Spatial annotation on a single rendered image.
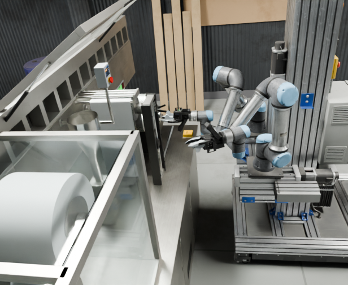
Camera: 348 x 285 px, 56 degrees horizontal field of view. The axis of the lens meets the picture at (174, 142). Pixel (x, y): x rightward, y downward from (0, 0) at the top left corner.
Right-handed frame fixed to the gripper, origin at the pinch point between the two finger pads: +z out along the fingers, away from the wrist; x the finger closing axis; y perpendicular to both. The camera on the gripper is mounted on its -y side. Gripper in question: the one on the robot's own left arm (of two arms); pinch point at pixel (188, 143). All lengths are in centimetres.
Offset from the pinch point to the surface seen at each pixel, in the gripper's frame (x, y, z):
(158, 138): 27.6, 4.8, 10.3
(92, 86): 64, -26, 39
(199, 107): 260, 77, -103
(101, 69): 0, -47, 36
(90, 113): 0, -28, 46
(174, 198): 3.3, 33.4, 11.9
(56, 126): 17, -20, 64
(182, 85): 278, 45, -87
